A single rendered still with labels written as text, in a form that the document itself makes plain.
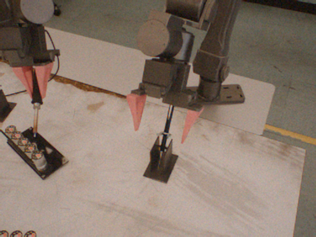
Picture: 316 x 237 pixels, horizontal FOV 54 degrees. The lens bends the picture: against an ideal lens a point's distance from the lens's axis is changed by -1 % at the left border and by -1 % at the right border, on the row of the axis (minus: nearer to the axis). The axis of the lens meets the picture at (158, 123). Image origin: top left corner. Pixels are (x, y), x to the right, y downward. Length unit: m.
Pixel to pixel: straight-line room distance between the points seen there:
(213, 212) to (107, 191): 0.23
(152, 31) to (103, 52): 0.59
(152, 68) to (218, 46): 0.31
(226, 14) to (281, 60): 1.74
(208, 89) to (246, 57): 1.60
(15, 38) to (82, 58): 0.49
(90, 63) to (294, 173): 0.68
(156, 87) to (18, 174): 0.42
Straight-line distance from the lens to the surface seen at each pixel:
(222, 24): 0.78
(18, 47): 0.61
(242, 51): 2.50
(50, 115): 0.90
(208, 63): 0.79
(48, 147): 0.81
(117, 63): 1.03
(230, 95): 0.91
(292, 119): 2.04
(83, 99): 0.92
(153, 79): 0.50
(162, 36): 0.51
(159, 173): 0.72
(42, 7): 0.62
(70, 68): 1.04
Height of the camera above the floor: 1.35
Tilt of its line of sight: 47 degrees down
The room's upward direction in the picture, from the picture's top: straight up
